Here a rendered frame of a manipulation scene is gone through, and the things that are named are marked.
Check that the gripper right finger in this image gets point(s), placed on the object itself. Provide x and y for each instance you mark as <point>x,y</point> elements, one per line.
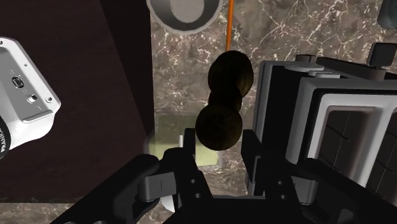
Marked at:
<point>279,176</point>

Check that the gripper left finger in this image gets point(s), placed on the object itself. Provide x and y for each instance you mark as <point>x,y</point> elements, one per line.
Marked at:
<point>145,173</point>

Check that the pale green flat box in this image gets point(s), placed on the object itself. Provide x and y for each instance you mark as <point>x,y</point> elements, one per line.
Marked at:
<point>167,130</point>

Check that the black and white appliance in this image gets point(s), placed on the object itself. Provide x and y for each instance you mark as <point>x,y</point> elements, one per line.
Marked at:
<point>310,93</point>

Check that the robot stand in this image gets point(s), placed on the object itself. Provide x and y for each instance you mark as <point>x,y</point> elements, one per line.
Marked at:
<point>93,93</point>

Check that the grey bowl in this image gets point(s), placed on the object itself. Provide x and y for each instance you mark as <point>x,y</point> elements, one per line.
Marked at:
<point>186,12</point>

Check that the teal container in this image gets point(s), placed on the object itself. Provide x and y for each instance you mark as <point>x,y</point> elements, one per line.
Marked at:
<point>388,12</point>

